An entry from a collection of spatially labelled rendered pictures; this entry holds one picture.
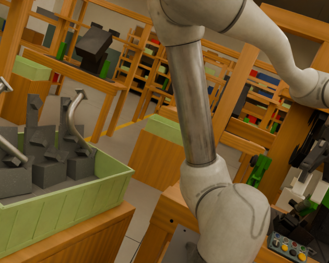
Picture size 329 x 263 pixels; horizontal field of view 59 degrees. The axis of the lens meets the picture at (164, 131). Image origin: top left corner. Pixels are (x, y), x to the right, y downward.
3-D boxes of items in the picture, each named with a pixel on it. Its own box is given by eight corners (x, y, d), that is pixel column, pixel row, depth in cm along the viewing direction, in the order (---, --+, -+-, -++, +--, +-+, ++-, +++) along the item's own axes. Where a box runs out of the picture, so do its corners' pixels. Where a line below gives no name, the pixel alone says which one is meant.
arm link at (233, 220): (209, 274, 74) (245, 200, 70) (185, 230, 91) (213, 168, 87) (258, 281, 80) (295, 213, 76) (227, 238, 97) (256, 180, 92)
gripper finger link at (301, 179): (312, 167, 80) (308, 164, 78) (304, 183, 80) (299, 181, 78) (307, 165, 81) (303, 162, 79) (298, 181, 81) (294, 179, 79)
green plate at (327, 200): (325, 220, 131) (360, 187, 125) (309, 207, 132) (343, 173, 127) (319, 211, 142) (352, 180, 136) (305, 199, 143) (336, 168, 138)
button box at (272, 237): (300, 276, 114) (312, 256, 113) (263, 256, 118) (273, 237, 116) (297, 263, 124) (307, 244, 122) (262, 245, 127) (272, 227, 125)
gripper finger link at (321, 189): (319, 179, 90) (320, 179, 90) (309, 199, 90) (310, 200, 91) (329, 183, 88) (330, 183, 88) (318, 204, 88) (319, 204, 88)
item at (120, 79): (182, 115, 1075) (206, 57, 1029) (109, 84, 1110) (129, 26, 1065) (184, 114, 1127) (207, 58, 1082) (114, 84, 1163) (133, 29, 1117)
